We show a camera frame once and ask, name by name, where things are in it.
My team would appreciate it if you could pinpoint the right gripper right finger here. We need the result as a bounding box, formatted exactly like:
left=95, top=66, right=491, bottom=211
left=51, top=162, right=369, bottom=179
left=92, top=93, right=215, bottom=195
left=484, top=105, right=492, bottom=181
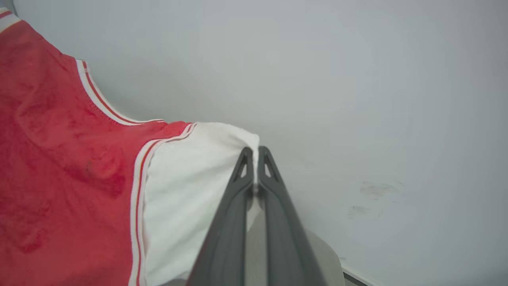
left=258, top=146, right=327, bottom=286

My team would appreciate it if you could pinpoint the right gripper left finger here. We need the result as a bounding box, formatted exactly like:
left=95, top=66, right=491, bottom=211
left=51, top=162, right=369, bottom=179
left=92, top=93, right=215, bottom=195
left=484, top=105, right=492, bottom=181
left=187, top=147, right=255, bottom=286

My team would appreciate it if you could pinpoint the red and white shirt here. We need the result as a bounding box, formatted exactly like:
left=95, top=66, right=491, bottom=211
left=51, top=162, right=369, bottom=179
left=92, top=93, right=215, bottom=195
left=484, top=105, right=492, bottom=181
left=0, top=7, right=260, bottom=286

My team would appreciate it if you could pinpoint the grey fabric sofa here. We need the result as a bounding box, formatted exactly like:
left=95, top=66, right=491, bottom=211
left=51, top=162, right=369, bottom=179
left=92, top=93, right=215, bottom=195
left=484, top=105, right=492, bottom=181
left=159, top=195, right=346, bottom=286

